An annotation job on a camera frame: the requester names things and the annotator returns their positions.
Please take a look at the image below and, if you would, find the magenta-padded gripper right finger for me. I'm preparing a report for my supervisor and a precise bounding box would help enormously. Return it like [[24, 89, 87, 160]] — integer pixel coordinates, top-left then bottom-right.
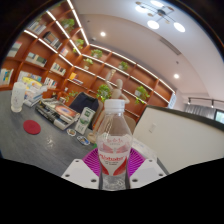
[[128, 147, 167, 190]]

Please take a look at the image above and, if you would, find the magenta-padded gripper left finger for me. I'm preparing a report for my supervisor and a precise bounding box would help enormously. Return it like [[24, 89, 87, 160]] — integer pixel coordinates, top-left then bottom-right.
[[61, 148, 102, 190]]

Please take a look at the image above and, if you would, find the clear plastic water bottle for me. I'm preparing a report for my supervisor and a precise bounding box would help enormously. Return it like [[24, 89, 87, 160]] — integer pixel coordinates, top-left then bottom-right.
[[95, 98, 134, 191]]

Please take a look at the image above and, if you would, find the white partition with dark top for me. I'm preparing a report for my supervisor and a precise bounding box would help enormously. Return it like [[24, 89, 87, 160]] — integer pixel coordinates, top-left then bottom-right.
[[132, 105, 224, 174]]

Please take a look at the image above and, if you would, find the tan upholstered chair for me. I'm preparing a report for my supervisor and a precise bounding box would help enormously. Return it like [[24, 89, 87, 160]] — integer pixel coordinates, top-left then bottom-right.
[[125, 114, 137, 134]]

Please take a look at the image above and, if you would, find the small green white carton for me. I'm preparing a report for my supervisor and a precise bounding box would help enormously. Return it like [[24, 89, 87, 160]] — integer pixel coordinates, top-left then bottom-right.
[[74, 106, 96, 136]]

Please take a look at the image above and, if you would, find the dark box with orange print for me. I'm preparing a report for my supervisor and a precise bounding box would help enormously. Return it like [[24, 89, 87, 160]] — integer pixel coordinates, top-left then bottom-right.
[[35, 98, 81, 131]]

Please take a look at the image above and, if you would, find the flat round red coaster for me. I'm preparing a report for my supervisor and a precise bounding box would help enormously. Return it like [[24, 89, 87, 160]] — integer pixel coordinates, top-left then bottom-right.
[[22, 119, 42, 136]]

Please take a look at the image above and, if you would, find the chair with dark jacket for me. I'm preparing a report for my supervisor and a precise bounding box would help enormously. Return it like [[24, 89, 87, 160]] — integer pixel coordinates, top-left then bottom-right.
[[68, 92, 100, 116]]

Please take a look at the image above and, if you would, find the grey curtain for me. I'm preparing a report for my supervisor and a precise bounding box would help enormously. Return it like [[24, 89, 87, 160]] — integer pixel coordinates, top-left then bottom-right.
[[193, 103, 218, 121]]

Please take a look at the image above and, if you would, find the window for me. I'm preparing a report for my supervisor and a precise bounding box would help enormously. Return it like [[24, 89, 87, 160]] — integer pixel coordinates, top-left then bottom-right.
[[214, 109, 224, 124]]

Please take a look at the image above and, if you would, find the white ceramic cup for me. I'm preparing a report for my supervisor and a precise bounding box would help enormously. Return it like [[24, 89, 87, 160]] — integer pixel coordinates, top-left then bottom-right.
[[10, 82, 28, 113]]

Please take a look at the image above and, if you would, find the ceiling chandelier with round lamps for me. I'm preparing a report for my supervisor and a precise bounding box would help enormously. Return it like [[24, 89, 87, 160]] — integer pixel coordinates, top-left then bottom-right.
[[134, 0, 187, 34]]

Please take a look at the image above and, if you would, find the black track light rail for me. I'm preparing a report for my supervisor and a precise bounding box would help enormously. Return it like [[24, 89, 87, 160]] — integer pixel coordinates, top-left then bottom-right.
[[186, 96, 224, 109]]

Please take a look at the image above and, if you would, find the wooden wall shelf unit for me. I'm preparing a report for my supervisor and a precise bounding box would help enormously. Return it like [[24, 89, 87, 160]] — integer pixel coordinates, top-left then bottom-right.
[[0, 0, 177, 123]]

